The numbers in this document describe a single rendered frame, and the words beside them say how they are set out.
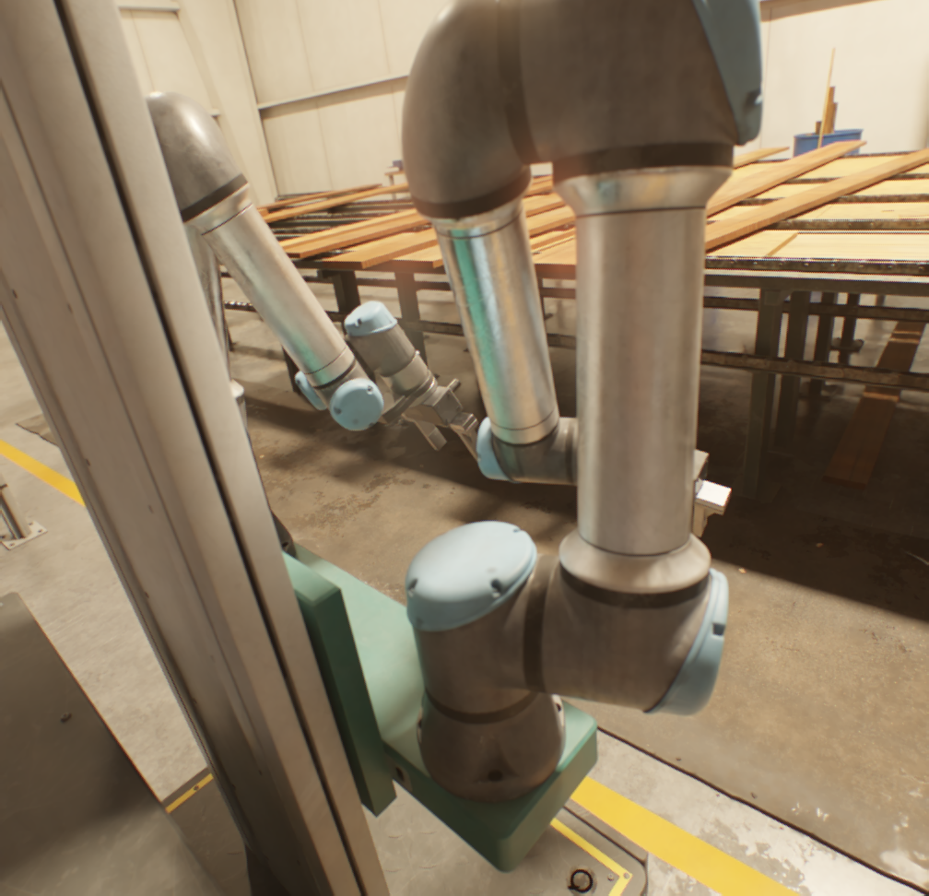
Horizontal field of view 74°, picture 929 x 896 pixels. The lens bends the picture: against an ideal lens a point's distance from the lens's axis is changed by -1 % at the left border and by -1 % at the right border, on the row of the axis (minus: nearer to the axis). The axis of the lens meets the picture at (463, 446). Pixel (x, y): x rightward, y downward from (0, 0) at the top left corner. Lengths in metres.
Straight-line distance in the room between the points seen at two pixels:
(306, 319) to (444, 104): 0.48
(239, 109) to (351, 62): 2.71
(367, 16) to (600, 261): 11.00
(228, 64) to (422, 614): 13.14
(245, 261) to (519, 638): 0.57
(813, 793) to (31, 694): 1.38
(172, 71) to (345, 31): 3.15
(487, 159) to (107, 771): 0.56
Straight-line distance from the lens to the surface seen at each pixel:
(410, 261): 2.39
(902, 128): 8.04
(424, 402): 1.09
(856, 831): 1.57
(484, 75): 0.44
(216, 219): 0.84
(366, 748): 0.70
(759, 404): 2.25
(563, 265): 2.00
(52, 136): 0.42
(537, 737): 0.63
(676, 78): 0.42
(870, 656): 1.89
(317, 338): 0.88
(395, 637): 0.82
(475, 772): 0.63
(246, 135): 13.41
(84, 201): 0.42
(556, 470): 0.68
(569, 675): 0.52
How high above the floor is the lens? 1.27
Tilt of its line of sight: 27 degrees down
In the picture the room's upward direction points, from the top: 8 degrees counter-clockwise
